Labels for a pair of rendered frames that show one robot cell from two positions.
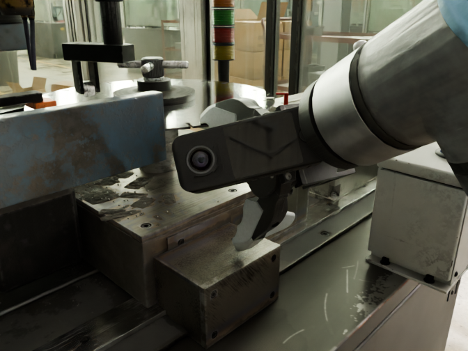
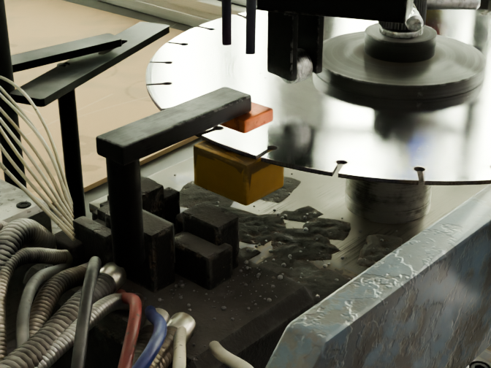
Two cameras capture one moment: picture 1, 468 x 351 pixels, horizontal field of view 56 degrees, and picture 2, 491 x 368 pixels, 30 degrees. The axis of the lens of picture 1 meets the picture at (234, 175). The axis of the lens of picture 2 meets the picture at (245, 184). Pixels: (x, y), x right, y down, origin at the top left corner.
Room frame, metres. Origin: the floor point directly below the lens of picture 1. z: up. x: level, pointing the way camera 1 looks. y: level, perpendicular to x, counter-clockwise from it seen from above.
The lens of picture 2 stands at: (0.03, 0.24, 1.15)
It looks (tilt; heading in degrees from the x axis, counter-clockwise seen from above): 27 degrees down; 357
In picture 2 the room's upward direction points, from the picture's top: straight up
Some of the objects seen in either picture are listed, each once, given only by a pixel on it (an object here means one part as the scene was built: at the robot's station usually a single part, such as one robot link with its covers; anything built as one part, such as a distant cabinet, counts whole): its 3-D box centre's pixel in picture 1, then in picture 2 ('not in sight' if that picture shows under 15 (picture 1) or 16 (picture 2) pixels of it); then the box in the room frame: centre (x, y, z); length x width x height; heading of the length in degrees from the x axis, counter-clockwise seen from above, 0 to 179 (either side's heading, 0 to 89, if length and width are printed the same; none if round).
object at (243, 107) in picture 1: (244, 123); not in sight; (0.40, -0.01, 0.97); 0.09 x 0.02 x 0.05; 31
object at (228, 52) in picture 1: (223, 51); not in sight; (0.89, 0.02, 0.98); 0.05 x 0.04 x 0.03; 46
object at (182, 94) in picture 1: (154, 88); (399, 50); (0.60, 0.11, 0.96); 0.11 x 0.11 x 0.03
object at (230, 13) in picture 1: (223, 17); not in sight; (0.89, 0.02, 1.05); 0.05 x 0.04 x 0.03; 46
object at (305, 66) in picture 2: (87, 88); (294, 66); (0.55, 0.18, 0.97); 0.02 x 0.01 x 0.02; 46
